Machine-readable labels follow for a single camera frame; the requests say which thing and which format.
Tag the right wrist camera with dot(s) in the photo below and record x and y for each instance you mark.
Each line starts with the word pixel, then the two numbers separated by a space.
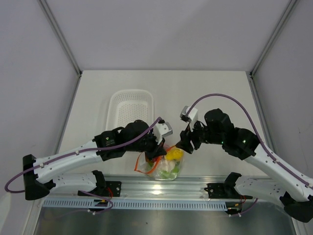
pixel 189 115

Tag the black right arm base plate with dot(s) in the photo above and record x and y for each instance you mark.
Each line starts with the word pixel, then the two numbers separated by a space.
pixel 225 190

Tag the yellow pepper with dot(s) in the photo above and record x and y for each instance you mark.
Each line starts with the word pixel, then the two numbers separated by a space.
pixel 174 154

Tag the aluminium frame post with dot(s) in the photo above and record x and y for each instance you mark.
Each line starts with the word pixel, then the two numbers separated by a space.
pixel 59 35
pixel 277 30

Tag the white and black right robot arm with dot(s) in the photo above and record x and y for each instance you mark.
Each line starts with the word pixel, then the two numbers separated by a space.
pixel 290 189

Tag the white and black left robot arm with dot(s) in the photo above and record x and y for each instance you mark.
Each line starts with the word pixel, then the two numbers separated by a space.
pixel 53 174

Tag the white slotted cable duct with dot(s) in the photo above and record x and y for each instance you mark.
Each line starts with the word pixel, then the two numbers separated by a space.
pixel 89 203

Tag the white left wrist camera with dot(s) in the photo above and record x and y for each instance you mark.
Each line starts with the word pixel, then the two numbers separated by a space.
pixel 162 130

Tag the right aluminium frame post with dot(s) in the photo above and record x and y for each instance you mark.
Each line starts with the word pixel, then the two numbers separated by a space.
pixel 277 30

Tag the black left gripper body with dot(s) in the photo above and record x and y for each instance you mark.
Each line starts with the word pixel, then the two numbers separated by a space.
pixel 149 143

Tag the left aluminium frame post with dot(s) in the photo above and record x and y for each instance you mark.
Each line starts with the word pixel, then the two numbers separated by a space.
pixel 59 35

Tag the white perforated plastic basket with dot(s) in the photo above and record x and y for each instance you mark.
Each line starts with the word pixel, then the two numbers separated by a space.
pixel 126 106

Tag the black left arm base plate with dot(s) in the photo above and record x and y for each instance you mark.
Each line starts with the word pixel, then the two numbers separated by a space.
pixel 102 186

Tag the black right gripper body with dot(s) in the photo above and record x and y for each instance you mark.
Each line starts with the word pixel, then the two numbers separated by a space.
pixel 199 134

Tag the clear zip bag orange zipper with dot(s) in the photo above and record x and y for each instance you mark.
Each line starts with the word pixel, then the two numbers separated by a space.
pixel 150 169

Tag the white cauliflower with green leaves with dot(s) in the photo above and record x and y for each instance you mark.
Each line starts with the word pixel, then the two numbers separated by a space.
pixel 167 165

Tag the green apple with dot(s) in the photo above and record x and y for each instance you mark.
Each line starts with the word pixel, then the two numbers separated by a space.
pixel 165 175

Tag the aluminium mounting rail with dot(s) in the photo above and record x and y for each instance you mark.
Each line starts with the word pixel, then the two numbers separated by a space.
pixel 161 187

